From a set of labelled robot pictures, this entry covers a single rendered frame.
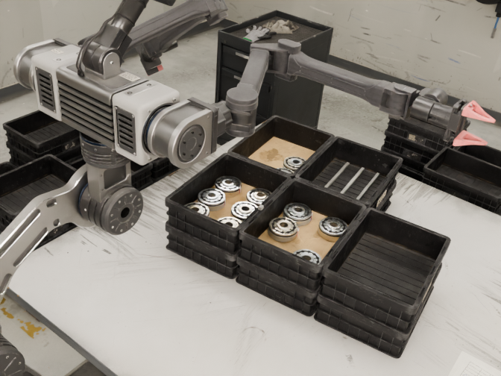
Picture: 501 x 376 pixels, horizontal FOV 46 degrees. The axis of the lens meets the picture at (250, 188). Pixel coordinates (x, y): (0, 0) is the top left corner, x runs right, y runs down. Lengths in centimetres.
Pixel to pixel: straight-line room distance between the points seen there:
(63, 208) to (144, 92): 44
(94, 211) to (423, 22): 399
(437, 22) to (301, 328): 363
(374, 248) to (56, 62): 121
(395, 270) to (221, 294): 59
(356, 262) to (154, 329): 70
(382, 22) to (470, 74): 88
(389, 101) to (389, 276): 64
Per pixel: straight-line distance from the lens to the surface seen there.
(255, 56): 173
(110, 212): 159
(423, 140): 351
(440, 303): 216
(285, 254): 184
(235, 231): 190
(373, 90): 163
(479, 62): 510
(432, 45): 520
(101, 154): 150
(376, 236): 214
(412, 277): 202
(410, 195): 264
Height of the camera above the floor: 212
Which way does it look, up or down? 35 degrees down
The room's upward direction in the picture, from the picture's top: 5 degrees clockwise
